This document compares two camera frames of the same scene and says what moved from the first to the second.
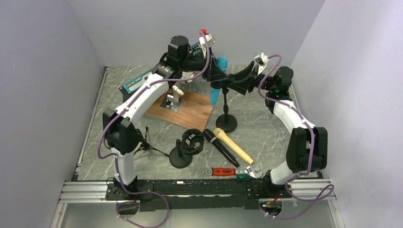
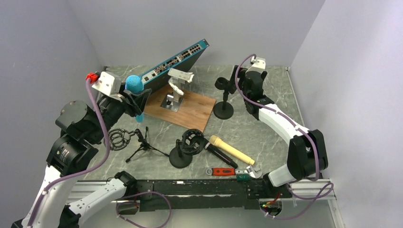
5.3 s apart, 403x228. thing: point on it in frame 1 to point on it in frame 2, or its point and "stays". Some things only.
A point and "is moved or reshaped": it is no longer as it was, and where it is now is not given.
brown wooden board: [194, 110] stays
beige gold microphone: [220, 133] is moved or reshaped
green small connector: [244, 177] stays
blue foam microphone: [223, 61] to [134, 83]
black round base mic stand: [192, 143] stays
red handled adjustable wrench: [227, 171] stays
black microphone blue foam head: [210, 136] to [209, 147]
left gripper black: [216, 72] to [134, 108]
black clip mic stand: [225, 123] is moved or reshaped
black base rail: [205, 194] stays
